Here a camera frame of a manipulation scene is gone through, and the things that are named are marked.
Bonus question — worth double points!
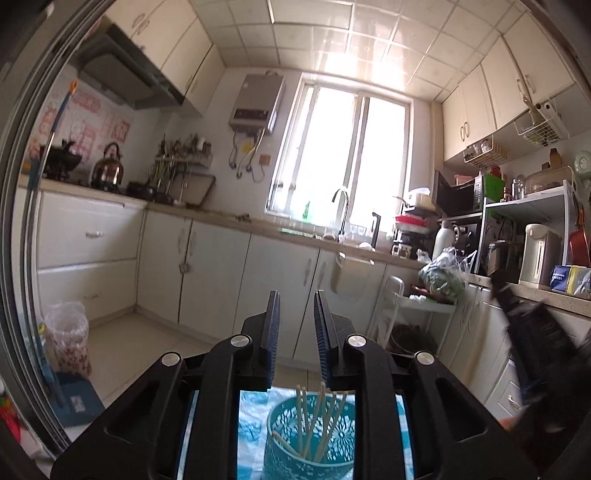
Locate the blue dustpan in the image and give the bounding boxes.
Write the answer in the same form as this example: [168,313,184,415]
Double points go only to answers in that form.
[48,372,105,428]

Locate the white hanging door bin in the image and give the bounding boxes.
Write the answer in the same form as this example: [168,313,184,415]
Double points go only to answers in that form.
[331,252,375,301]

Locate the blue handled broom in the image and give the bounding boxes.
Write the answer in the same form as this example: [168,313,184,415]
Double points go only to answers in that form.
[23,79,78,408]

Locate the blue white checkered tablecloth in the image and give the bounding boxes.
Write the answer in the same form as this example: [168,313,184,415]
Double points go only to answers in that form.
[177,386,415,480]

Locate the bundle wooden chopstick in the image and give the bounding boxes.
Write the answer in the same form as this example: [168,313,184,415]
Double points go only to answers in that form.
[303,381,327,460]
[315,392,348,463]
[273,431,301,458]
[295,385,307,457]

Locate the black range hood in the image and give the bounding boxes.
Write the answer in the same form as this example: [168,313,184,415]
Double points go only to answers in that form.
[69,19,184,110]

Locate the white electric thermos pot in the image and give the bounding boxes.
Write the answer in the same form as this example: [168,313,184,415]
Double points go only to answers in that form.
[519,224,562,290]

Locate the teal perforated plastic basket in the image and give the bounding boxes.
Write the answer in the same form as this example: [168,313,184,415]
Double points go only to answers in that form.
[262,393,356,480]

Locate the white thermos bottle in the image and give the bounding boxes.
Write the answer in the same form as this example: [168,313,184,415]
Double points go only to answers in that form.
[432,219,455,260]

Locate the white rolling trolley rack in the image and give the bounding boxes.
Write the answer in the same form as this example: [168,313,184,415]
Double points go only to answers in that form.
[369,275,457,356]

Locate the black microwave oven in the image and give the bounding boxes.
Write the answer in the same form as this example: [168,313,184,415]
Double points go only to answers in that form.
[432,170,484,217]

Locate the steel kettle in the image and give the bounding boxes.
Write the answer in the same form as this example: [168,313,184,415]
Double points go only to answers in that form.
[90,142,124,192]

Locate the kitchen faucet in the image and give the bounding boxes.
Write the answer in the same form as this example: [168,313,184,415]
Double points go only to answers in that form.
[332,186,349,238]

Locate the bagged green vegetables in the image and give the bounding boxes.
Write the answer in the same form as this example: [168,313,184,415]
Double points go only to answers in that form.
[419,247,477,303]

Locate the black wok pan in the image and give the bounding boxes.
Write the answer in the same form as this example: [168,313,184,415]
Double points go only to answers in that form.
[43,139,82,181]

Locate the plastic bag waste bin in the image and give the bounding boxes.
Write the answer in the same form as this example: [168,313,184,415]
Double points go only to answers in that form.
[44,301,92,378]

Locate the wall utensil rack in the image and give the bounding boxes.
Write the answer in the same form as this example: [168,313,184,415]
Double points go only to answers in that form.
[148,134,216,207]

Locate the wall gas water heater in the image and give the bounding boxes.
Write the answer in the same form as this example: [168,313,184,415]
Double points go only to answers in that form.
[228,73,284,135]

